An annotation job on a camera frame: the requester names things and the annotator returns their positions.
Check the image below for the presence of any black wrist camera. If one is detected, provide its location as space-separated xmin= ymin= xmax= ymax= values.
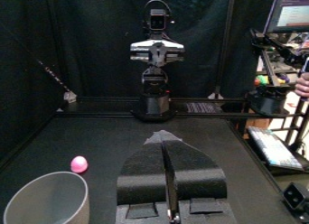
xmin=142 ymin=0 xmax=175 ymax=40

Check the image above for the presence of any striped purple mat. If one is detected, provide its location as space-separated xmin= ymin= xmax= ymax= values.
xmin=184 ymin=102 xmax=222 ymax=114

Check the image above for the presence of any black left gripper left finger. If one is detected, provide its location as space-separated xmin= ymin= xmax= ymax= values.
xmin=116 ymin=130 xmax=168 ymax=206

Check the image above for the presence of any black vertical frame post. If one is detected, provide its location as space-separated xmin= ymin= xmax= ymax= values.
xmin=215 ymin=0 xmax=237 ymax=98

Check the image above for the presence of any black horizontal frame rail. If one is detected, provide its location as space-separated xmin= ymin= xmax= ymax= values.
xmin=53 ymin=111 xmax=306 ymax=119

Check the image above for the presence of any green yellow toy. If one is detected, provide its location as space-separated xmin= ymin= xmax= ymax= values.
xmin=253 ymin=74 xmax=270 ymax=87

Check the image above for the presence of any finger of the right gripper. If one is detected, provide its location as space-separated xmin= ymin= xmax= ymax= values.
xmin=156 ymin=42 xmax=167 ymax=68
xmin=148 ymin=42 xmax=159 ymax=68

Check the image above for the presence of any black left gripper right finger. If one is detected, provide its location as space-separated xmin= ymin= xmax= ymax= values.
xmin=160 ymin=130 xmax=229 ymax=202

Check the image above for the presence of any white corner bracket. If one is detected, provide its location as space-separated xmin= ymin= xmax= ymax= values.
xmin=206 ymin=91 xmax=225 ymax=100
xmin=63 ymin=90 xmax=79 ymax=104

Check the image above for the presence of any white computer keyboard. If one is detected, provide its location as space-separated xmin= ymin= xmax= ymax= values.
xmin=246 ymin=126 xmax=305 ymax=172

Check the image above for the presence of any black box with holes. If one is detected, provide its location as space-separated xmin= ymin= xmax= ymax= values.
xmin=279 ymin=182 xmax=309 ymax=223

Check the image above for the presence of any pink toy ice cream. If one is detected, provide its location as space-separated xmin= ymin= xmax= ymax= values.
xmin=69 ymin=155 xmax=89 ymax=174

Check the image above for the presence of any person's hand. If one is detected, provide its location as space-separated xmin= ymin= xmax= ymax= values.
xmin=293 ymin=73 xmax=309 ymax=99

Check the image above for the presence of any diagonal frame strut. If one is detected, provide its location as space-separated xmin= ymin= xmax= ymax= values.
xmin=36 ymin=59 xmax=73 ymax=93

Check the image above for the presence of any grey round cup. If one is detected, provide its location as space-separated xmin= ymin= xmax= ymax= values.
xmin=3 ymin=171 xmax=91 ymax=224

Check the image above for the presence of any computer monitor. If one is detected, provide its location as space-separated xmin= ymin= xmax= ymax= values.
xmin=263 ymin=0 xmax=309 ymax=34

